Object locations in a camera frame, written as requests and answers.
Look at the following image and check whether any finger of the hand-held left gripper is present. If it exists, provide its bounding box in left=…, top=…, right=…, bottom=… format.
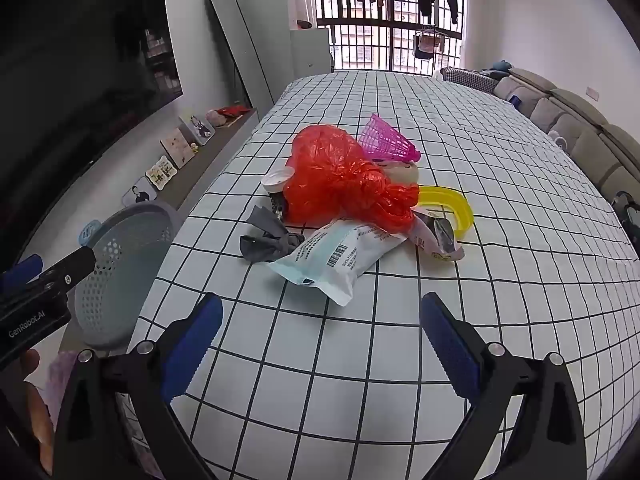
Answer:
left=30, top=247, right=97, bottom=292
left=0, top=254, right=44, bottom=293

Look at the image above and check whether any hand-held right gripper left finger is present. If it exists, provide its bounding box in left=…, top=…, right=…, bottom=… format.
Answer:
left=52, top=292, right=223, bottom=480

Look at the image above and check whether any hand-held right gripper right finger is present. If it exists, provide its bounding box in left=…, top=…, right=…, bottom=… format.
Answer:
left=420, top=291, right=588, bottom=480

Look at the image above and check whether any grey perforated plastic basket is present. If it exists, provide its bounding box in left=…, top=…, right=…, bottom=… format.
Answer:
left=74, top=201, right=185, bottom=348

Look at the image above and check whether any yellow plastic container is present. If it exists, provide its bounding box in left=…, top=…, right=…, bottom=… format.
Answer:
left=412, top=185, right=475, bottom=238

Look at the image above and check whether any red plastic bag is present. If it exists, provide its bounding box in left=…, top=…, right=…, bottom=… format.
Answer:
left=283, top=125, right=420, bottom=235

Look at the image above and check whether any person's left hand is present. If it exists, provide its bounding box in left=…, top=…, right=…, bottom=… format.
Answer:
left=19, top=347, right=56, bottom=476

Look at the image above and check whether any white jar with blue lid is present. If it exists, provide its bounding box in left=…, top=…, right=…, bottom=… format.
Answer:
left=77, top=219, right=103, bottom=247

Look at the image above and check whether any pink snack wrapper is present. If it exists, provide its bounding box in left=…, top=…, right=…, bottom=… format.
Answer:
left=407, top=210, right=465, bottom=262

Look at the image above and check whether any grey cloth scrap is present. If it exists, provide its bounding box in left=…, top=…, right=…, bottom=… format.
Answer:
left=239, top=205, right=306, bottom=263

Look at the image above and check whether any white teal plastic pouch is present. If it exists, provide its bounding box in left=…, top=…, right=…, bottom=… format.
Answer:
left=267, top=219, right=408, bottom=307

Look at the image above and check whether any beige plush ball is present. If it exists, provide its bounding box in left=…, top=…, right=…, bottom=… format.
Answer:
left=385, top=161, right=420, bottom=186

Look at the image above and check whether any black television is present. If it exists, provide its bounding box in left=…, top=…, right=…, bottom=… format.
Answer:
left=0, top=0, right=183, bottom=261

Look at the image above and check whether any pink plastic mesh basket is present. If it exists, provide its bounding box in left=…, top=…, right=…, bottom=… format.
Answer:
left=357, top=113, right=421, bottom=163

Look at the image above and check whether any grey sofa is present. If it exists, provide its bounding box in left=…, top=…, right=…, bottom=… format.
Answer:
left=492, top=67, right=640, bottom=211

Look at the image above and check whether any checked blanket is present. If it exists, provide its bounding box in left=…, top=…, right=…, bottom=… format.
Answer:
left=440, top=66, right=501, bottom=92

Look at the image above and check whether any leaning mirror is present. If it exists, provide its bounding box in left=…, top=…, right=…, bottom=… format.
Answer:
left=206, top=0, right=275, bottom=110

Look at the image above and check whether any pink garment on hanger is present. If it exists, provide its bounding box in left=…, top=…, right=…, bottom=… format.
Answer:
left=414, top=30, right=446, bottom=61

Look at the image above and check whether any black window grille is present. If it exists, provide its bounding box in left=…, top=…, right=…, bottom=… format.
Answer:
left=310, top=0, right=466, bottom=77

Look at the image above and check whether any white cabinet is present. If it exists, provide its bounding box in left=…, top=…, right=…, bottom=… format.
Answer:
left=289, top=27, right=333, bottom=81

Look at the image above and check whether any portrait photo frame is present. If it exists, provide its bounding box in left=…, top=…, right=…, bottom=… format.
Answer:
left=122, top=184, right=157, bottom=208

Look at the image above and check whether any ornate white photo frame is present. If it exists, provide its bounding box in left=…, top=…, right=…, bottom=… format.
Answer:
left=145, top=156, right=178, bottom=191

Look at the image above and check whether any wooden photo frame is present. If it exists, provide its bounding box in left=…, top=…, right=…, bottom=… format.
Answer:
left=160, top=127, right=197, bottom=169

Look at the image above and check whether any wooden wall shelf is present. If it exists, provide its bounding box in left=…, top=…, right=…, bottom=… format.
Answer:
left=60, top=107, right=258, bottom=351

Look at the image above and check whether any plain white photo frame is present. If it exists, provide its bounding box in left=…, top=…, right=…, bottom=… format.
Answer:
left=179, top=114, right=216, bottom=147

